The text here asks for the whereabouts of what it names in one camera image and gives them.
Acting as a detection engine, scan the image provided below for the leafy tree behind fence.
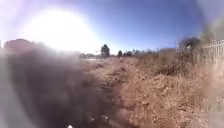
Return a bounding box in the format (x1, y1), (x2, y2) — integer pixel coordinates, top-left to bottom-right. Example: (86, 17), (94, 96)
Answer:
(178, 36), (202, 50)

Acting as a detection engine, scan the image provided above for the white picket fence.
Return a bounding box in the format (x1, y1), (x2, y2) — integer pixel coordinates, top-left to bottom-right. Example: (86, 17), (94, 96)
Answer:
(175, 39), (224, 66)

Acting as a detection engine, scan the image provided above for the dry brown grass verge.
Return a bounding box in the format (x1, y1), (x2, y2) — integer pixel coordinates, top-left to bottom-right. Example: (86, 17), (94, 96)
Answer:
(114, 49), (224, 128)

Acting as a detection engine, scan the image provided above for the small dark tree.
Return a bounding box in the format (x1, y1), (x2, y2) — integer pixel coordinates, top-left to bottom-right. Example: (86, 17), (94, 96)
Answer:
(117, 49), (124, 58)

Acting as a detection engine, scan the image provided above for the tall dark tree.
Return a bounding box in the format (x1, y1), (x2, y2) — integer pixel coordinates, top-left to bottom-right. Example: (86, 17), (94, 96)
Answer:
(100, 43), (111, 59)

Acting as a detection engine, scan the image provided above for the reddish brown dirt path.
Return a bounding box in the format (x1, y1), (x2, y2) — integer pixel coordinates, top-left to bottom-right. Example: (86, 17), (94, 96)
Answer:
(77, 57), (143, 128)

